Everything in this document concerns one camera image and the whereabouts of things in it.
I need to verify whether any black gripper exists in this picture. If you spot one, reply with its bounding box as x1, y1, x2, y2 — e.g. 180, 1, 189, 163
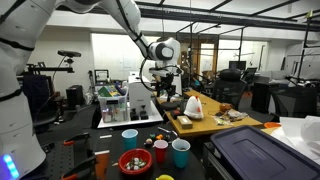
155, 73, 178, 102

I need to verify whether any red plastic cup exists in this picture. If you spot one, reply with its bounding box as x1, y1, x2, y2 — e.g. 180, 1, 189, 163
153, 139, 169, 164

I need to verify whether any light blue plastic cup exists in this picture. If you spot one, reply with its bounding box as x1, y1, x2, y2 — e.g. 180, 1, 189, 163
121, 128, 139, 152

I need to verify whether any teal plastic cup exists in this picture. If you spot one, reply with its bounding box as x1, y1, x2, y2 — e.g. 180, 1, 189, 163
171, 138, 192, 169

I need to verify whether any black pouch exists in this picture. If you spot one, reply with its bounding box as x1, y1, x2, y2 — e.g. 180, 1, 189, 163
160, 101, 181, 112

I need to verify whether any white box device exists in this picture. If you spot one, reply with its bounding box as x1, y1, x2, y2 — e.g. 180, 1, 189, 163
127, 75, 153, 118

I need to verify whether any white dome chicken toy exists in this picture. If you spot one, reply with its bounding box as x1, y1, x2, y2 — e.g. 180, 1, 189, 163
183, 95, 205, 121

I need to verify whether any small black clamp tool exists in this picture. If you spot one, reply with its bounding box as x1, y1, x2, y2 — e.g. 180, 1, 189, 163
129, 107, 140, 122
139, 105, 150, 121

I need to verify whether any small cardboard box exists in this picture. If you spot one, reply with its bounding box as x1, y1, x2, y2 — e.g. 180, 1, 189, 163
176, 115, 194, 131

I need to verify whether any wooden table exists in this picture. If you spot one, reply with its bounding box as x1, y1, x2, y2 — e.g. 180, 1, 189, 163
156, 88, 265, 139

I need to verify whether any clear plastic storage container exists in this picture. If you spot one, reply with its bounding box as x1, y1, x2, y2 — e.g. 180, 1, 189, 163
97, 91, 130, 124

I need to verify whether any green book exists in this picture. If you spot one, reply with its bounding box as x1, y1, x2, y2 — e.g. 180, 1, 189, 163
97, 85, 126, 99

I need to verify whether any brown round item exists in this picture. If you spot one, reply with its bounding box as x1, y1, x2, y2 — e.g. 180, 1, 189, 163
218, 102, 234, 114

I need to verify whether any black office chair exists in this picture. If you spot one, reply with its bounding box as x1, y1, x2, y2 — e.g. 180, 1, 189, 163
211, 68, 250, 111

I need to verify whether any clear plastic bag clutter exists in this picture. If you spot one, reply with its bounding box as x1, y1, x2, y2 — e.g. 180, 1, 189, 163
213, 108, 250, 127

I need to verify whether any red bowl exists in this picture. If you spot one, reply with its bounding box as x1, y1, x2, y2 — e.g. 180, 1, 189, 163
118, 148, 154, 176

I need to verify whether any white mixed candy pile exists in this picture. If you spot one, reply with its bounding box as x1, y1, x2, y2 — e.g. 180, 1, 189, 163
125, 157, 147, 171

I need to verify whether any black computer monitor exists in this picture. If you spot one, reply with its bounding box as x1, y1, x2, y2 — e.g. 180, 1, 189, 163
228, 60, 248, 72

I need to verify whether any yellow toy banana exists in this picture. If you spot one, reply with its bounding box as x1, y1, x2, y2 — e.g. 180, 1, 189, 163
155, 174, 175, 180

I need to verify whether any black speaker box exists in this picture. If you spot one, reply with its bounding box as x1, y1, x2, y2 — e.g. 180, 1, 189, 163
65, 84, 85, 111

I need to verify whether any orange flat item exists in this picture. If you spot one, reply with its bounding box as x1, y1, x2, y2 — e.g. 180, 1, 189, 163
263, 121, 283, 130

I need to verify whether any dark storage bin lid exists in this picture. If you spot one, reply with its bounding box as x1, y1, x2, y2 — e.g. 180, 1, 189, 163
209, 125, 320, 180

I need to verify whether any dark fabric chair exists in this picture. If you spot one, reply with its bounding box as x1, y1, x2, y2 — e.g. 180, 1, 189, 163
20, 73, 63, 135

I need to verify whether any black cabinet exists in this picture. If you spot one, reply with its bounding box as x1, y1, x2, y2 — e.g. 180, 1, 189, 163
250, 81, 320, 119

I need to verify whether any black perforated board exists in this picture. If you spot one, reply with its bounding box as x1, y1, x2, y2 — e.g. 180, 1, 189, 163
34, 139, 98, 180

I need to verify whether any white crumpled sheet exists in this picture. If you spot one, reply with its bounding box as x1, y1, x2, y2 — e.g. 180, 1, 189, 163
278, 114, 320, 162

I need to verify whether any thick black cable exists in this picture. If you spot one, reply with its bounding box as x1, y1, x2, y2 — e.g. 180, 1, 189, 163
138, 57, 158, 93

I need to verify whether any orange handled black clamp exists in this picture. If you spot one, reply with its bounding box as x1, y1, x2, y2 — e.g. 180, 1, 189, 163
60, 154, 98, 180
62, 132, 91, 147

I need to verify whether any black camera on stand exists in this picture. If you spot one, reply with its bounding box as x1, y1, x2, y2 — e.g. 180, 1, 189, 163
25, 49, 83, 76

